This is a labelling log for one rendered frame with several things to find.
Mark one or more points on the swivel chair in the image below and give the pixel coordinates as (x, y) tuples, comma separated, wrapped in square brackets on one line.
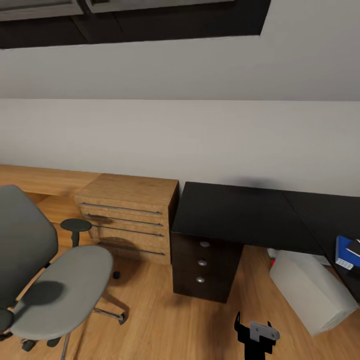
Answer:
[(67, 291)]

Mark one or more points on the desktop computer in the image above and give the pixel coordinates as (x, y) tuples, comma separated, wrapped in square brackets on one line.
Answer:
[(317, 297)]

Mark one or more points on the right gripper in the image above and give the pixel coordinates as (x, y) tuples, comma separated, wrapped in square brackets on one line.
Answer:
[(264, 345)]

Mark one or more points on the folder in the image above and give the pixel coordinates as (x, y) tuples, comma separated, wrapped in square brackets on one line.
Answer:
[(344, 257)]

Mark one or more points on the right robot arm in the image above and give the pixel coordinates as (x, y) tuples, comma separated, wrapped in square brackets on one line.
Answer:
[(257, 339)]

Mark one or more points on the cabinet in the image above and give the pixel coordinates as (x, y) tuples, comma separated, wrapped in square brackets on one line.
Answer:
[(204, 268), (131, 216)]

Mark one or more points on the desk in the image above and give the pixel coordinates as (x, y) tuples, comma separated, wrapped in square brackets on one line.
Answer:
[(275, 219)]

